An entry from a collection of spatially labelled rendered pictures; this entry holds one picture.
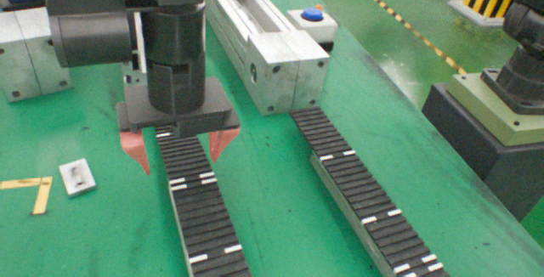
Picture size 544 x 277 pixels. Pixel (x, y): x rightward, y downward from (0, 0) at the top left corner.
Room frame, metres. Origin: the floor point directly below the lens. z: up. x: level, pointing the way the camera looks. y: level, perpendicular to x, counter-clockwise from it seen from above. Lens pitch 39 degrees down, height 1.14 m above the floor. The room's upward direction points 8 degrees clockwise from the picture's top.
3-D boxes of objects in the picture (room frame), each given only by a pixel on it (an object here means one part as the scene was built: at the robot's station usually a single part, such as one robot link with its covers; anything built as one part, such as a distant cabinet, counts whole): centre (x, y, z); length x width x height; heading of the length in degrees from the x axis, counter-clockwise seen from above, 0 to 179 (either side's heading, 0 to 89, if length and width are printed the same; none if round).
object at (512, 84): (0.59, -0.42, 0.85); 0.12 x 0.09 x 0.08; 11
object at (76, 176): (0.29, 0.22, 0.78); 0.05 x 0.03 x 0.01; 39
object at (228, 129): (0.33, 0.08, 0.85); 0.07 x 0.07 x 0.09; 26
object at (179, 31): (0.31, 0.11, 0.98); 0.07 x 0.06 x 0.07; 117
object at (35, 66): (0.49, 0.37, 0.83); 0.11 x 0.10 x 0.10; 129
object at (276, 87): (0.53, -0.02, 0.83); 0.12 x 0.09 x 0.10; 116
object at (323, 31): (0.73, -0.04, 0.81); 0.10 x 0.08 x 0.06; 116
